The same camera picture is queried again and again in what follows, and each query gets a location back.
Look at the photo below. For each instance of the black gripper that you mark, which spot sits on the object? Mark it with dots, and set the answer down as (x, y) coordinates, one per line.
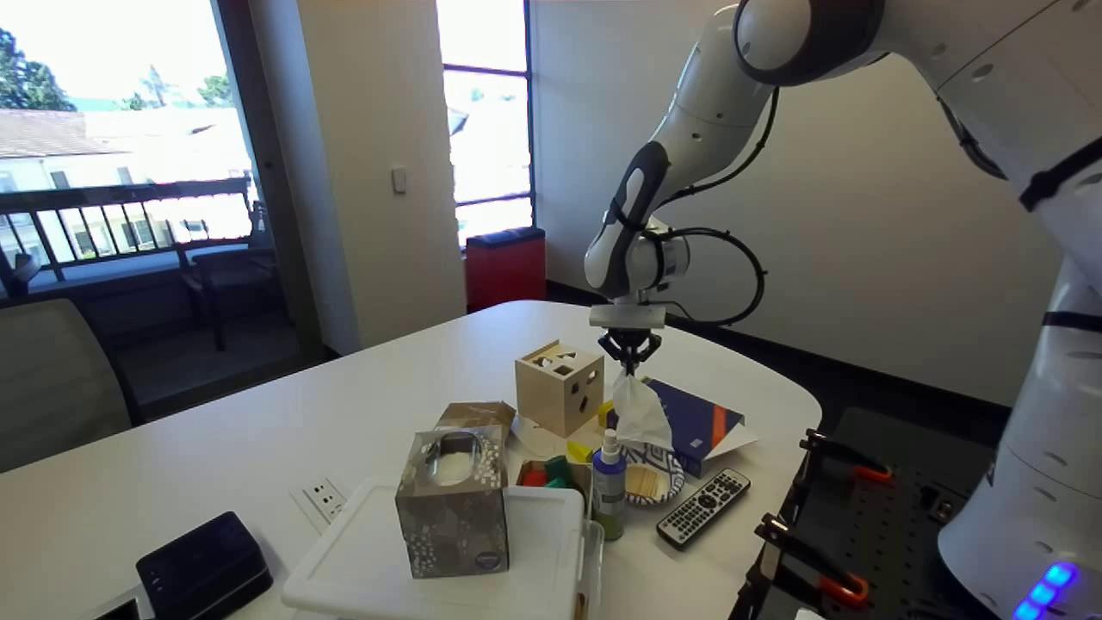
(628, 347)

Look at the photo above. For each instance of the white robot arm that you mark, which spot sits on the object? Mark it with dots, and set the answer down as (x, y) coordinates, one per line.
(1016, 87)

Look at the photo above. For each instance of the blue book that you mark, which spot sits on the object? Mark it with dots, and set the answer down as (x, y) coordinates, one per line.
(701, 428)

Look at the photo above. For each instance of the wooden shape sorter box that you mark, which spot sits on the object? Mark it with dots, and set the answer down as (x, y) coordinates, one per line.
(559, 388)

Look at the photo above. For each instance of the small sanitizer bottle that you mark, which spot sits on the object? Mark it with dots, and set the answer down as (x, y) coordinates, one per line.
(609, 486)

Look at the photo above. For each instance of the round patterned plate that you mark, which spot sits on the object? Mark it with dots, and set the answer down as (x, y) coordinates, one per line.
(651, 477)

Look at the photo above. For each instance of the colourful toy blocks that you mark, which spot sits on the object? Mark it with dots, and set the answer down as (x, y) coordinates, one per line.
(559, 474)

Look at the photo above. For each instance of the red bin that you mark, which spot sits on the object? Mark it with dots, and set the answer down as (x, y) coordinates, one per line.
(504, 268)

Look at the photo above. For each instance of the black remote control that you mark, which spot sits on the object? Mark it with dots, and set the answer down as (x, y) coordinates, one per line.
(701, 512)

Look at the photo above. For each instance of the upper orange black clamp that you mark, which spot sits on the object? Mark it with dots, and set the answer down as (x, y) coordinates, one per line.
(861, 467)

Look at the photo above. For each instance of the orange black clamp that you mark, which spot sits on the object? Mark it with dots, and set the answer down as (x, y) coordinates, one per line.
(803, 570)
(861, 467)

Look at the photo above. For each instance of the grey tissue box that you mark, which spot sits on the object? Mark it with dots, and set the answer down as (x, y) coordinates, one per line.
(448, 523)

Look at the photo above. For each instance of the lower orange black clamp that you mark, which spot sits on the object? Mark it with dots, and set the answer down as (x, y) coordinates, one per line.
(803, 570)

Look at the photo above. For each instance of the table power outlet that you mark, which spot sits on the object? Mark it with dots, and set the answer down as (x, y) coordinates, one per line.
(321, 499)

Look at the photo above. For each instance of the dark patio chair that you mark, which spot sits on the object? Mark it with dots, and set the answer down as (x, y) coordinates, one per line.
(216, 268)

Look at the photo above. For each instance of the black tablet device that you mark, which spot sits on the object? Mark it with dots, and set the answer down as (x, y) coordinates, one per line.
(208, 574)

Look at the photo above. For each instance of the grey chair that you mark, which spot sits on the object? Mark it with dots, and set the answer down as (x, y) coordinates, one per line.
(58, 384)

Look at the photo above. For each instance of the wall light switch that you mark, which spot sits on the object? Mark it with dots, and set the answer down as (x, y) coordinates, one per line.
(397, 181)

